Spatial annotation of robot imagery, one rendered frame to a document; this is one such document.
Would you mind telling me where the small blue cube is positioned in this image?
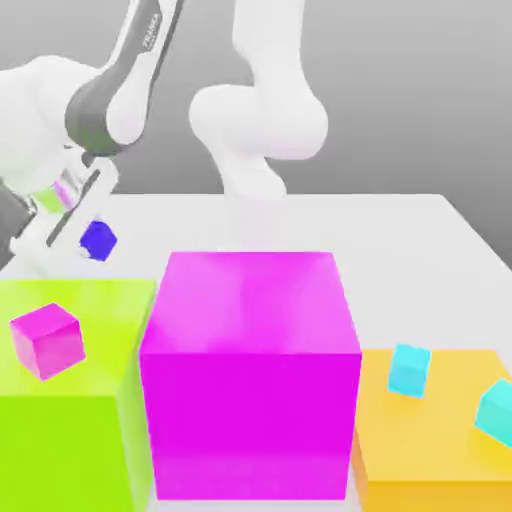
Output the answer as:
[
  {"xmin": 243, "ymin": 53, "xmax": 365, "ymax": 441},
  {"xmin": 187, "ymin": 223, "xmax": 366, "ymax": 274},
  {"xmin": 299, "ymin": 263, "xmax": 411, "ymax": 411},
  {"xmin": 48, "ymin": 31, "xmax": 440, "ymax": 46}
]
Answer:
[{"xmin": 78, "ymin": 220, "xmax": 119, "ymax": 263}]

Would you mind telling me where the small turquoise cube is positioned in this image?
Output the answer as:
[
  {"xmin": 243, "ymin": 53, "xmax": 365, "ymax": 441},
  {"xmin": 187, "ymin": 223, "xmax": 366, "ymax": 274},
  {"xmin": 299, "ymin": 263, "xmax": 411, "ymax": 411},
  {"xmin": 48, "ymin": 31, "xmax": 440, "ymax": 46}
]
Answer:
[{"xmin": 474, "ymin": 378, "xmax": 512, "ymax": 448}]

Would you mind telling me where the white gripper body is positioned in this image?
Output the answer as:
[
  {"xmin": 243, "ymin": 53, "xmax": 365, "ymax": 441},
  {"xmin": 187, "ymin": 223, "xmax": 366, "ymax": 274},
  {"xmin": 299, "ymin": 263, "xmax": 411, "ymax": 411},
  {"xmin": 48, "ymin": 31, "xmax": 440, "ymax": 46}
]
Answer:
[{"xmin": 9, "ymin": 158, "xmax": 120, "ymax": 278}]

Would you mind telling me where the small magenta cube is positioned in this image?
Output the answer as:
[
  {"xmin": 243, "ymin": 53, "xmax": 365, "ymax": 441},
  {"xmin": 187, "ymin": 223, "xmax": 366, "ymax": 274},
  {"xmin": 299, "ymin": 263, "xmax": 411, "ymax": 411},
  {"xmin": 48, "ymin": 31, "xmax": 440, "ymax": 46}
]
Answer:
[{"xmin": 8, "ymin": 302, "xmax": 87, "ymax": 382}]

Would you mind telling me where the large magenta box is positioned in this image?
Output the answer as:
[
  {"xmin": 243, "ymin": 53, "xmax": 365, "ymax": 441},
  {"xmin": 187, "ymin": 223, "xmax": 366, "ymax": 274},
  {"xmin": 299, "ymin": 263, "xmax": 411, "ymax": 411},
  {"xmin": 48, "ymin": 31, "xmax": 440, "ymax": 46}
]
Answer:
[{"xmin": 138, "ymin": 250, "xmax": 364, "ymax": 502}]

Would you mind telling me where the large lime green box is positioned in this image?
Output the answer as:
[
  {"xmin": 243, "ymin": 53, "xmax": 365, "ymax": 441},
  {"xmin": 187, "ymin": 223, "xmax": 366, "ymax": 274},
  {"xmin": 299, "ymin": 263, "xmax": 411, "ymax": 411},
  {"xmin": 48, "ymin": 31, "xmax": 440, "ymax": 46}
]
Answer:
[{"xmin": 0, "ymin": 278, "xmax": 158, "ymax": 512}]

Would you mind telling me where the large orange box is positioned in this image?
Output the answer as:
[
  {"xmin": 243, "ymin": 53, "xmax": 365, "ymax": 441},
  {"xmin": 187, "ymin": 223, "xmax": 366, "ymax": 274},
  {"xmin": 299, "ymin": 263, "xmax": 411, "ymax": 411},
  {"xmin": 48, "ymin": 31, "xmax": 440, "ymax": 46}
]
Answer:
[{"xmin": 350, "ymin": 348, "xmax": 512, "ymax": 512}]

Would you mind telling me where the small cyan cube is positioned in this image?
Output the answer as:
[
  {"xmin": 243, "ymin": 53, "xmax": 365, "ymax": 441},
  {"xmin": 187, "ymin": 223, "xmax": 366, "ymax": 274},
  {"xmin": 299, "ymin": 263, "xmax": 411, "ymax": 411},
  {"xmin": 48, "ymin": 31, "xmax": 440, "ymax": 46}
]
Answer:
[{"xmin": 386, "ymin": 342, "xmax": 433, "ymax": 400}]

